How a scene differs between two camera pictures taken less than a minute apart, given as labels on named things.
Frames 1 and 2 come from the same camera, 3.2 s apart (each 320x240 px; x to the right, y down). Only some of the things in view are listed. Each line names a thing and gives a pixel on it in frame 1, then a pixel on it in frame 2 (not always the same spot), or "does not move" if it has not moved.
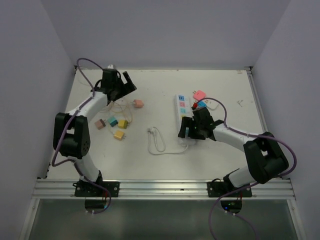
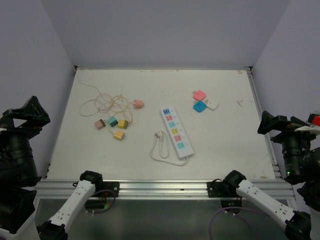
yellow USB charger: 123,124 does not move
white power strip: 182,108 -> 181,143
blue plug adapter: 202,104 does not move
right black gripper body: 194,121 -> 292,142
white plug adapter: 212,104 does not move
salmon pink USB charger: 138,103 does not move
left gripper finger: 130,85 -> 32,111
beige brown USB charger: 100,124 does not move
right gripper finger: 197,131 -> 269,123
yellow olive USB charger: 119,135 does not move
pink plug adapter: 199,94 does not move
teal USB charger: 112,121 does not move
